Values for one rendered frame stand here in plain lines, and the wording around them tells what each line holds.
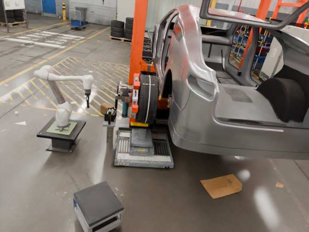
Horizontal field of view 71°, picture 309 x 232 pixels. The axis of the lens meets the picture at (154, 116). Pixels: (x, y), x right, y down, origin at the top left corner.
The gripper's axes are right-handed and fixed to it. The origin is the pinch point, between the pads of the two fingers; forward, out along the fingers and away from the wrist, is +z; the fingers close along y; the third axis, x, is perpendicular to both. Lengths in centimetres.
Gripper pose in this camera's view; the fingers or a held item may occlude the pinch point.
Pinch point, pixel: (88, 105)
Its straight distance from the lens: 313.2
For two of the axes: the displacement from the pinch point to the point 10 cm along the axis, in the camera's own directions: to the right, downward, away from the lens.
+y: 1.3, 5.1, -8.5
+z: -1.2, 8.6, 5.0
